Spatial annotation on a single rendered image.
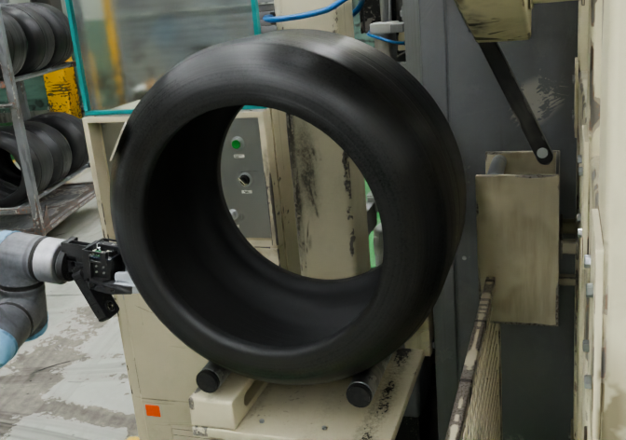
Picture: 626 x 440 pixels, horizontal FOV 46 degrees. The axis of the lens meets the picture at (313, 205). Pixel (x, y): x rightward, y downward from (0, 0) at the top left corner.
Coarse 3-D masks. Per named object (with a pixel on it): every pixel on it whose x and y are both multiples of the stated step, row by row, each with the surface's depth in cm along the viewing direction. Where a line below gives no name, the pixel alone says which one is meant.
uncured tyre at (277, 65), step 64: (192, 64) 115; (256, 64) 110; (320, 64) 109; (384, 64) 120; (128, 128) 122; (192, 128) 145; (320, 128) 108; (384, 128) 107; (448, 128) 125; (128, 192) 122; (192, 192) 150; (384, 192) 108; (448, 192) 112; (128, 256) 126; (192, 256) 149; (256, 256) 152; (384, 256) 111; (448, 256) 115; (192, 320) 126; (256, 320) 147; (320, 320) 148; (384, 320) 115
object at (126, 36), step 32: (96, 0) 196; (128, 0) 193; (160, 0) 191; (192, 0) 188; (224, 0) 185; (256, 0) 183; (96, 32) 199; (128, 32) 196; (160, 32) 193; (192, 32) 190; (224, 32) 188; (256, 32) 184; (96, 64) 202; (128, 64) 199; (160, 64) 196; (96, 96) 205; (128, 96) 202
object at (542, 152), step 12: (492, 48) 129; (492, 60) 130; (504, 60) 129; (504, 72) 130; (504, 84) 130; (516, 84) 130; (516, 96) 130; (516, 108) 131; (528, 108) 130; (528, 120) 131; (528, 132) 131; (540, 132) 131; (540, 144) 131; (540, 156) 132; (552, 156) 132
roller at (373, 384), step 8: (384, 360) 132; (368, 368) 127; (376, 368) 128; (384, 368) 131; (360, 376) 125; (368, 376) 125; (376, 376) 127; (352, 384) 123; (360, 384) 122; (368, 384) 123; (376, 384) 126; (352, 392) 123; (360, 392) 122; (368, 392) 122; (352, 400) 123; (360, 400) 123; (368, 400) 122
